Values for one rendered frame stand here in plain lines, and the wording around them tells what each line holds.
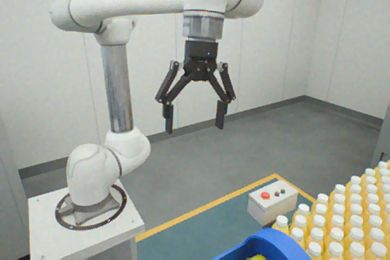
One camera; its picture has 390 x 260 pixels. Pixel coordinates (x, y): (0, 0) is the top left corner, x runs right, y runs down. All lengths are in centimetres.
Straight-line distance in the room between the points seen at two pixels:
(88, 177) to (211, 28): 76
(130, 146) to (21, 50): 219
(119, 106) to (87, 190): 35
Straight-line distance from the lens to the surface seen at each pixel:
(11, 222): 237
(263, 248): 99
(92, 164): 108
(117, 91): 110
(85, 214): 120
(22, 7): 314
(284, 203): 123
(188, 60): 58
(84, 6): 88
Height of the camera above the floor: 184
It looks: 22 degrees down
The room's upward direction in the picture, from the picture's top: straight up
